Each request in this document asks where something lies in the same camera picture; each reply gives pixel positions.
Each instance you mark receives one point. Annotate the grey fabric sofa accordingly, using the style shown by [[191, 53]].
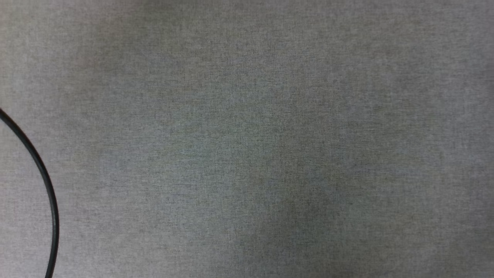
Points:
[[254, 139]]

